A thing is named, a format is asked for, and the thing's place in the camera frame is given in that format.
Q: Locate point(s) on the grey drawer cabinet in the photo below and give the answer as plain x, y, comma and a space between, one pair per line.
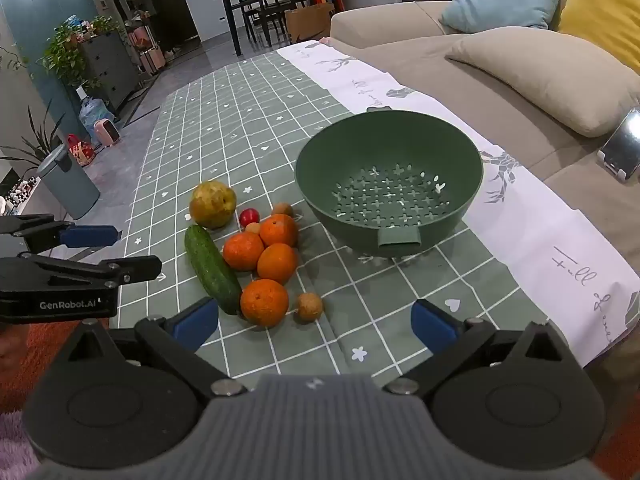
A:
112, 67

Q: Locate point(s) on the purple fluffy rug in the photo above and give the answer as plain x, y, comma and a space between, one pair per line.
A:
12, 435

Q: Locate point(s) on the green cucumber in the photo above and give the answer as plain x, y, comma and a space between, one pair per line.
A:
212, 270

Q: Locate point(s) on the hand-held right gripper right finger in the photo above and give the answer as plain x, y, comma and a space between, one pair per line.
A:
431, 324

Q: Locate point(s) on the green colander bowl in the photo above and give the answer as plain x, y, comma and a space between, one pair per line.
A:
330, 170

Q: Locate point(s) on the long-leaf houseplant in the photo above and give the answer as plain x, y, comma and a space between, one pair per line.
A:
35, 145

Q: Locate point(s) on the green trailing houseplant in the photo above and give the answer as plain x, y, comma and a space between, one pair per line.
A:
65, 55

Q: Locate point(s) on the cardboard box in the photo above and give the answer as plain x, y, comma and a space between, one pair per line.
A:
307, 22

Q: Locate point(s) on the green checked tablecloth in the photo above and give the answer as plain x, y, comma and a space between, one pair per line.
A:
250, 125

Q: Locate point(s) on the beige sofa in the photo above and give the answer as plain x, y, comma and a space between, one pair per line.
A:
425, 55

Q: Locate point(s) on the pink space heater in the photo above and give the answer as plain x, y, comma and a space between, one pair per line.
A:
109, 132

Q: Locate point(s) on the beige pillow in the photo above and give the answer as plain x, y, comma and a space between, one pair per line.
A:
540, 75

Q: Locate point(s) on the yellow pillow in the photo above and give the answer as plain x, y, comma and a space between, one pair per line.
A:
605, 10

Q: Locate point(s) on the pink suitcase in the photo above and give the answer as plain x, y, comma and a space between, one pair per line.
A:
151, 60

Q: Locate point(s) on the white phone stand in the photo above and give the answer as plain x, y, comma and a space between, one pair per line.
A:
612, 167

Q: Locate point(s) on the smartphone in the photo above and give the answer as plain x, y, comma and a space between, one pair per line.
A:
625, 142

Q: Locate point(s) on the yellow-green pear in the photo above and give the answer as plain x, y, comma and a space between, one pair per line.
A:
212, 205

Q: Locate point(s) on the blue water bottle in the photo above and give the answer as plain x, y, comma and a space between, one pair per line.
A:
92, 115

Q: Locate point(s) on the grey-blue trash bin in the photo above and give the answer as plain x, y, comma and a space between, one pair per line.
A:
70, 185

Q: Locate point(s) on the orange rug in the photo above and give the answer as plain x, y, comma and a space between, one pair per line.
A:
50, 340

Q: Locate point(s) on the orange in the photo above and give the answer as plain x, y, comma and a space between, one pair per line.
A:
278, 230
277, 262
264, 302
243, 251

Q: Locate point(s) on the red cherry tomato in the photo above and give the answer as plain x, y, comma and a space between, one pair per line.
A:
248, 217

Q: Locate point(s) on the brown longan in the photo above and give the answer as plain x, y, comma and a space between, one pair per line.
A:
310, 306
252, 228
282, 209

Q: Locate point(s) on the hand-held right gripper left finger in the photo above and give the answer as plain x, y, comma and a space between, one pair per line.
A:
196, 321

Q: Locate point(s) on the red patterned bag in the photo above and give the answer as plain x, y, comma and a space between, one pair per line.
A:
80, 152

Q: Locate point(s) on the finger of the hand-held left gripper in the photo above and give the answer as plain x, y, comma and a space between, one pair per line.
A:
90, 236
125, 267

